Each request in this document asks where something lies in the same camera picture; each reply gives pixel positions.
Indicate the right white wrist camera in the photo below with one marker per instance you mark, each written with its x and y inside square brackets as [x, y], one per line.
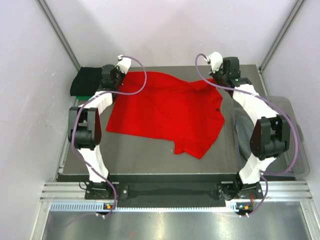
[215, 60]

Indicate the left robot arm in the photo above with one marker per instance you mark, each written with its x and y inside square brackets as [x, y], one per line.
[85, 134]

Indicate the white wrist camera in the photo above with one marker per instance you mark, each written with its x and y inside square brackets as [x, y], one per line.
[124, 64]
[215, 60]

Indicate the folded green t shirt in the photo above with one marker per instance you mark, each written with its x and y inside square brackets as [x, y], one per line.
[82, 98]

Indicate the folded black t shirt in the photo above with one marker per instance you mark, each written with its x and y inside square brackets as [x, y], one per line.
[86, 82]

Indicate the grey t shirt in bin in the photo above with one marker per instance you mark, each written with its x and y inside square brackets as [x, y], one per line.
[244, 128]

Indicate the red t shirt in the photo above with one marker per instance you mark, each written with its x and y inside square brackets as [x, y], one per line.
[168, 108]

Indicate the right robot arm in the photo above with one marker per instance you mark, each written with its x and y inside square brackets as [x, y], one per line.
[271, 133]

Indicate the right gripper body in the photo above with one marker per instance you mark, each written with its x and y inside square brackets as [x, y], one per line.
[218, 76]

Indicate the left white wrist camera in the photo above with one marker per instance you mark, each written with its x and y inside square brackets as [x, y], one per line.
[124, 64]

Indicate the grey slotted cable duct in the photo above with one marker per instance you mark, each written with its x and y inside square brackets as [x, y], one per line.
[106, 207]

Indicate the right corner aluminium post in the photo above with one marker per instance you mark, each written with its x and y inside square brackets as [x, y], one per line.
[288, 22]

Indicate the left corner aluminium post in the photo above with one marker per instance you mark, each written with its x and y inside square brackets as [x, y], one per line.
[43, 5]

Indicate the aluminium frame rail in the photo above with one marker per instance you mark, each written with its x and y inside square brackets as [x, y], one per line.
[278, 191]

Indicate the corner aluminium post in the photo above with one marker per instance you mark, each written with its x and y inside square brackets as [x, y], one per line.
[43, 5]
[288, 22]

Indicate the clear plastic bin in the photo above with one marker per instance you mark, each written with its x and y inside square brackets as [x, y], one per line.
[301, 166]

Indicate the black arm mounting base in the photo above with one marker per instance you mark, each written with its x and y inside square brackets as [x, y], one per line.
[175, 190]

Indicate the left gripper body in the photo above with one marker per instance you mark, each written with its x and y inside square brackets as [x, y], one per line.
[119, 77]

